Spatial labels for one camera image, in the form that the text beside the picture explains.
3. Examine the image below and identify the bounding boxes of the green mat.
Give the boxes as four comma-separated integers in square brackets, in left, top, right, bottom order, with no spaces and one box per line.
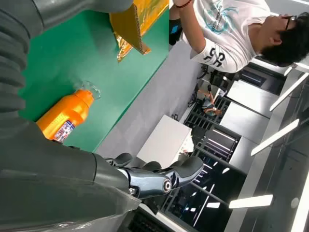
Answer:
[18,8,170,153]

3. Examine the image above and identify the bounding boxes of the white cabinet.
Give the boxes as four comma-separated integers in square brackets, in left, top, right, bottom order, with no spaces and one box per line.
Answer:
[143,115,194,169]

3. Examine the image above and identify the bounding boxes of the yellow film-wrapped cardboard box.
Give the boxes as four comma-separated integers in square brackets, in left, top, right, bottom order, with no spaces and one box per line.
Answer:
[109,0,170,63]

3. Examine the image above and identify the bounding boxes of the background person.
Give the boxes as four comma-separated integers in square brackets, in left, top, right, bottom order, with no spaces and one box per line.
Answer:
[198,89,222,116]

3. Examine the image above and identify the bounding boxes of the white ceiling light strip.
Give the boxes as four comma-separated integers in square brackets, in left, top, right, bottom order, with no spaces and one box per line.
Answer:
[269,72,309,112]
[228,194,274,210]
[290,173,309,232]
[250,119,300,157]

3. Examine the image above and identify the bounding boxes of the black eyeglasses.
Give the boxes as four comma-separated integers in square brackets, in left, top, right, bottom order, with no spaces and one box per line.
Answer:
[281,14,298,32]

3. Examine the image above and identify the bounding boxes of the red bracelet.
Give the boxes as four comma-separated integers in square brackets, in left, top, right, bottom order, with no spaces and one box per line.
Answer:
[174,0,193,9]

